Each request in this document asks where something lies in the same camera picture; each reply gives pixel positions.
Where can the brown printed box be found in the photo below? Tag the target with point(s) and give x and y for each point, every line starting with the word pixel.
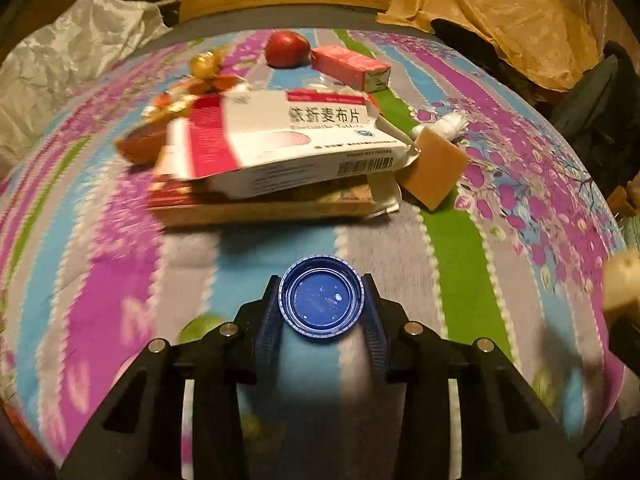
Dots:
pixel 260 207

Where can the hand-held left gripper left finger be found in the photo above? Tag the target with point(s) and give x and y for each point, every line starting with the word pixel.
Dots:
pixel 267 335

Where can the pink carton box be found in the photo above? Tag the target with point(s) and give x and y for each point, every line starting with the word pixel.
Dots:
pixel 345 65

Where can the brown oval packet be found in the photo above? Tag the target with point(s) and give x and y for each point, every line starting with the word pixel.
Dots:
pixel 140 145

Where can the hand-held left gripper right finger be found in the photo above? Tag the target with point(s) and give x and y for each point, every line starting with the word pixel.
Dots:
pixel 374 337

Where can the striped floral blanket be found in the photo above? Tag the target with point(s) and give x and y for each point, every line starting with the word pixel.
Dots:
pixel 90 260

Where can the beige block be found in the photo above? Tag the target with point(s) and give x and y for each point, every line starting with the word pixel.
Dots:
pixel 622 285

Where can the white medicine box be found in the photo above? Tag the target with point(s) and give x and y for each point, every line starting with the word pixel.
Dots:
pixel 280 130

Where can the tan square block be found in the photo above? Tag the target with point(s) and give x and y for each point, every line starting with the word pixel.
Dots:
pixel 435 167

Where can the gold foil candy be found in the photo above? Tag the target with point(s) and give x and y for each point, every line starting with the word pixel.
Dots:
pixel 205 65

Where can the blue bottle cap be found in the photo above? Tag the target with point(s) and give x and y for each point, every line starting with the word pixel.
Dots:
pixel 320 300

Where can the white wrapper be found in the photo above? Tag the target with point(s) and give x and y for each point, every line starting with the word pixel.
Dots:
pixel 450 124

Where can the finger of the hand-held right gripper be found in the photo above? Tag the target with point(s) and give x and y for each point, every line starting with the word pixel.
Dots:
pixel 627 340

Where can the silver satin cloth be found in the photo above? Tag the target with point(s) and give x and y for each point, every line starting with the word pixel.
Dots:
pixel 65 55

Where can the gold patterned cloth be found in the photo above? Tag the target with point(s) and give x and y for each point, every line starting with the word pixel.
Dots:
pixel 515 15

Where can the red gold foil wrapper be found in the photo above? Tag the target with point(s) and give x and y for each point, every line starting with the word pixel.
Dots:
pixel 200 91

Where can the grey jacket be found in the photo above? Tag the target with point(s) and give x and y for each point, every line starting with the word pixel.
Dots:
pixel 600 110

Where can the red apple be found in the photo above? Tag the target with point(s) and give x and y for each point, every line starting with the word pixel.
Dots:
pixel 286 49

